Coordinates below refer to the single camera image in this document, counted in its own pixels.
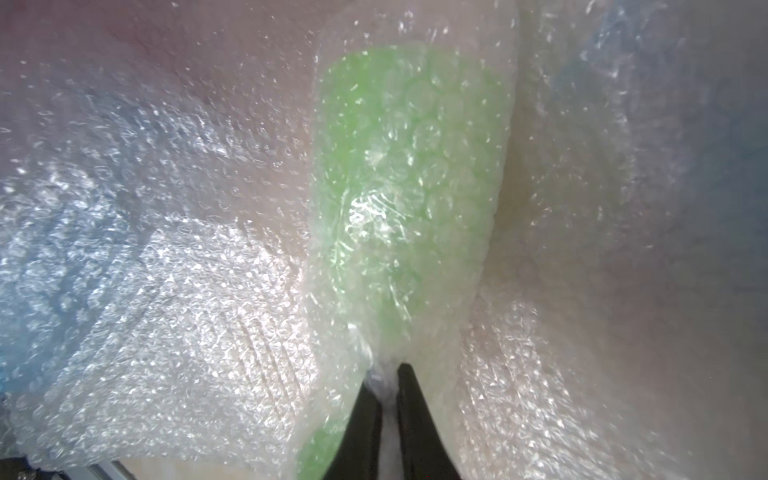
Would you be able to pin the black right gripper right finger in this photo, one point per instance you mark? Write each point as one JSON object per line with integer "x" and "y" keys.
{"x": 424, "y": 456}

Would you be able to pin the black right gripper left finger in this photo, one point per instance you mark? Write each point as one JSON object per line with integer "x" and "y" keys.
{"x": 357, "y": 457}

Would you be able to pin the light blue wrapped glass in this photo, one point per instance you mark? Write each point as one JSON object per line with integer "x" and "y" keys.
{"x": 620, "y": 329}

